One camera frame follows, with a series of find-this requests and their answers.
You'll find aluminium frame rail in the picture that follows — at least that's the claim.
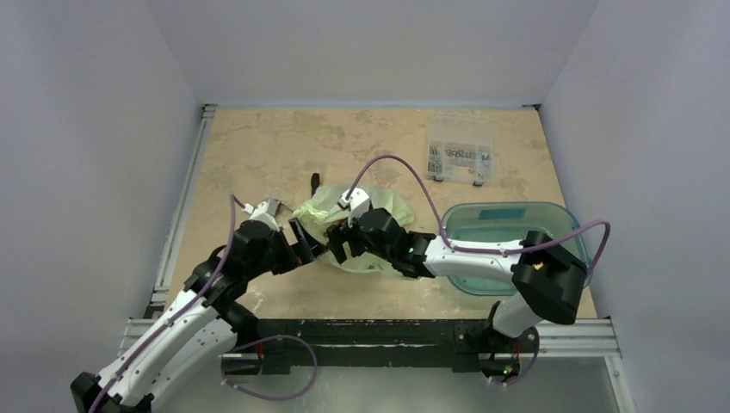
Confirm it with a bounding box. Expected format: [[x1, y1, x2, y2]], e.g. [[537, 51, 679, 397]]
[[116, 104, 622, 361]]

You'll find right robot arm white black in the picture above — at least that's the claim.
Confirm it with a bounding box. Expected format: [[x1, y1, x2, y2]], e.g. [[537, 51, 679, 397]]
[[326, 208, 588, 350]]

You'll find black yellow screwdriver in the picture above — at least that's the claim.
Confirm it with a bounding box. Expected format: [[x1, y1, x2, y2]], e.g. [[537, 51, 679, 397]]
[[310, 173, 321, 197]]

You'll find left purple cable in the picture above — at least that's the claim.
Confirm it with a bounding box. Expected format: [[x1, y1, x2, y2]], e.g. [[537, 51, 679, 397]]
[[85, 194, 319, 413]]

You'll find clear screw organizer box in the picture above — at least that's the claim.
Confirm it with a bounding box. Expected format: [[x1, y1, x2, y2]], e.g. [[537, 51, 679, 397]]
[[426, 114, 494, 187]]

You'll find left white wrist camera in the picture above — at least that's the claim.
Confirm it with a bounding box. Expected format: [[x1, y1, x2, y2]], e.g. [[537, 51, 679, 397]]
[[241, 198, 280, 231]]

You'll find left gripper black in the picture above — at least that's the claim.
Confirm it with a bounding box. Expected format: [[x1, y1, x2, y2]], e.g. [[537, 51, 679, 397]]
[[245, 217, 325, 279]]

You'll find teal plastic container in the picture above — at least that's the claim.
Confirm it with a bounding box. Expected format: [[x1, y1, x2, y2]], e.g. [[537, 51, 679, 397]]
[[442, 201, 591, 296]]

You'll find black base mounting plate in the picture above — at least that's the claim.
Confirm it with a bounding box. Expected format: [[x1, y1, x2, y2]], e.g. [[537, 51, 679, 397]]
[[219, 319, 539, 379]]

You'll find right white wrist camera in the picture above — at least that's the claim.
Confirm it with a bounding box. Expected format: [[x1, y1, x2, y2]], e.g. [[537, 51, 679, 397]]
[[337, 188, 371, 221]]

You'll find grey metal tool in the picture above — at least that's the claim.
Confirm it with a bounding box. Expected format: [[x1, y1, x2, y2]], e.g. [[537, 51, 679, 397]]
[[267, 198, 294, 218]]

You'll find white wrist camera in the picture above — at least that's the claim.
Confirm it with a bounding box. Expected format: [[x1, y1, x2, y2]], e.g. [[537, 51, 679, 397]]
[[337, 188, 371, 221], [241, 198, 280, 231]]

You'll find light green plastic bag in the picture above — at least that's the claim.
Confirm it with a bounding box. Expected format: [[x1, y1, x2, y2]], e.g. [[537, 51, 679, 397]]
[[293, 183, 415, 280]]

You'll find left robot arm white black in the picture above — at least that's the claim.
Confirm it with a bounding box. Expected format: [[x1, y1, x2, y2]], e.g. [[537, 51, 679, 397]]
[[71, 216, 326, 412]]

